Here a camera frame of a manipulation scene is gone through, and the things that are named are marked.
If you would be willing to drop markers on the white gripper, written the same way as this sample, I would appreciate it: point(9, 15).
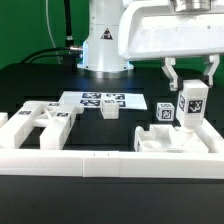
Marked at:
point(152, 29)

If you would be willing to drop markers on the white chair seat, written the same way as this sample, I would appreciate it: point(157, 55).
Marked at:
point(168, 139)

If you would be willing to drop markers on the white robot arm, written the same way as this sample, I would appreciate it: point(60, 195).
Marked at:
point(100, 49)

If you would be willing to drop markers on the white marker sheet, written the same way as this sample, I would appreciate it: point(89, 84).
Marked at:
point(93, 99)

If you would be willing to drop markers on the white part at left edge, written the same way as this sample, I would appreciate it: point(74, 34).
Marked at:
point(2, 119)

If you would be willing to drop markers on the white U-shaped fence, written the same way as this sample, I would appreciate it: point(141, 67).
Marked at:
point(119, 164)

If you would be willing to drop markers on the white chair back frame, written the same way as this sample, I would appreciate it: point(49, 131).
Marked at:
point(56, 119)

